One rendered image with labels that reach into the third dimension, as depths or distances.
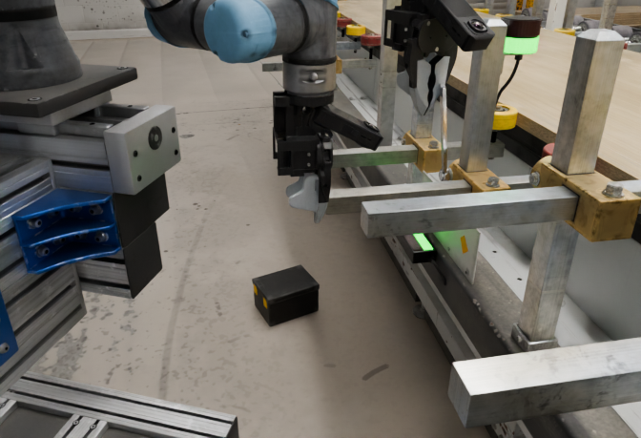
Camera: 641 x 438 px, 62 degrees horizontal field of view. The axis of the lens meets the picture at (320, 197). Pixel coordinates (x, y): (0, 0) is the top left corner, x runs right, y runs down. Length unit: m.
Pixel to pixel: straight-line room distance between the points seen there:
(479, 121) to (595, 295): 0.37
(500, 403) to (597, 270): 0.67
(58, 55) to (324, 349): 1.30
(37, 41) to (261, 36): 0.33
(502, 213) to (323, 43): 0.32
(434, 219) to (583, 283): 0.53
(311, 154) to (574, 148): 0.34
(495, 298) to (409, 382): 0.88
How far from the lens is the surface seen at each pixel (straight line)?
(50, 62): 0.83
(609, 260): 1.00
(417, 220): 0.58
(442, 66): 0.83
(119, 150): 0.75
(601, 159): 0.98
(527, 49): 0.89
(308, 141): 0.76
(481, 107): 0.89
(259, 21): 0.64
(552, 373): 0.40
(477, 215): 0.60
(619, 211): 0.65
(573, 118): 0.67
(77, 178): 0.81
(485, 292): 0.92
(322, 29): 0.72
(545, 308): 0.78
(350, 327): 1.92
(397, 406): 1.68
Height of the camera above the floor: 1.22
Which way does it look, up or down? 26 degrees down
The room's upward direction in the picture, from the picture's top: straight up
